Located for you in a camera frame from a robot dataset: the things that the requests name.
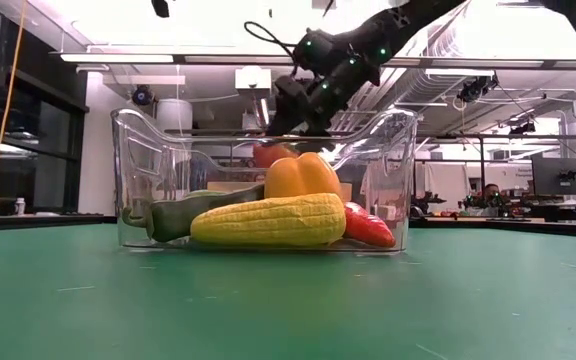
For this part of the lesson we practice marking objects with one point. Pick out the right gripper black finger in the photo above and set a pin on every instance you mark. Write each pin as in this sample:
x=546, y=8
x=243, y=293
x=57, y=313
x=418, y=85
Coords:
x=285, y=122
x=317, y=141

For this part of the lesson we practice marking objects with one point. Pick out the orange-red bell pepper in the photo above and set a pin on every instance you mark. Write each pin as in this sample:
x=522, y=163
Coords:
x=268, y=155

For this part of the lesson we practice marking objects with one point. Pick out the yellow bell pepper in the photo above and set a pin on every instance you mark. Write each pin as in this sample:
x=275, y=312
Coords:
x=302, y=177

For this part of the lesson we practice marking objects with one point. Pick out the yellow corn cob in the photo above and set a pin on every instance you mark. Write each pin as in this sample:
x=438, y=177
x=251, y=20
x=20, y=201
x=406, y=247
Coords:
x=268, y=220

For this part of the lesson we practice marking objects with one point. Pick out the red chili pepper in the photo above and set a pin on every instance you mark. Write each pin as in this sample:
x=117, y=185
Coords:
x=368, y=227

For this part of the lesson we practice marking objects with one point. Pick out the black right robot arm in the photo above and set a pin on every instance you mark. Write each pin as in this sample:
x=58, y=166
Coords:
x=408, y=20

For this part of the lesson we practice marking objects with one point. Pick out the silver ceiling ducts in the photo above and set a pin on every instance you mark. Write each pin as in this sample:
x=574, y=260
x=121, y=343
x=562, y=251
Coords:
x=383, y=95

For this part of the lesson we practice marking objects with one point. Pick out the white ceiling box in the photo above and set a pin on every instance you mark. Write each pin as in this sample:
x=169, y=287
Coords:
x=253, y=78

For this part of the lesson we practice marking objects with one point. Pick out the long ceiling light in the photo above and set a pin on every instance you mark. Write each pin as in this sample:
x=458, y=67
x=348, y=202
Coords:
x=118, y=58

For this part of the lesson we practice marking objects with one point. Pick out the white cylinder tank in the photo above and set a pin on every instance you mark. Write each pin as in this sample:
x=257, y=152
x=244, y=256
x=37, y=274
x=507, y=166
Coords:
x=174, y=115

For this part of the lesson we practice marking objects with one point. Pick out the clear plastic bin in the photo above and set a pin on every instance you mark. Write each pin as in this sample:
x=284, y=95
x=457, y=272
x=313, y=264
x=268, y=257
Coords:
x=133, y=150

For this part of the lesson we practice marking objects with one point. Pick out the person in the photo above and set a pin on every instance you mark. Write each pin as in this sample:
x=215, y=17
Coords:
x=491, y=190

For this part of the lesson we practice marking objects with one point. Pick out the dark computer monitor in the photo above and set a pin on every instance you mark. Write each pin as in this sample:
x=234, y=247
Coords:
x=560, y=176

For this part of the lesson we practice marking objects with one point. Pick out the small white bottle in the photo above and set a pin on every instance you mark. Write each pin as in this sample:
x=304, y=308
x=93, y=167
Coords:
x=19, y=206

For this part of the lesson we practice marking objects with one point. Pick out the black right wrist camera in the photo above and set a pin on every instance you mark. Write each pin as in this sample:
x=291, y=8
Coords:
x=292, y=90

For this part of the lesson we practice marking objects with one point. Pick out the black ceiling camera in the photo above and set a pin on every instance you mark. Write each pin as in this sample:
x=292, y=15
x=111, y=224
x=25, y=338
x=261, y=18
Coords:
x=143, y=95
x=475, y=90
x=523, y=127

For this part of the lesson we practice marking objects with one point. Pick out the black table frame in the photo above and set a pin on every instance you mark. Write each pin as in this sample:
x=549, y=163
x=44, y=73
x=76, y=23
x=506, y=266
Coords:
x=18, y=223

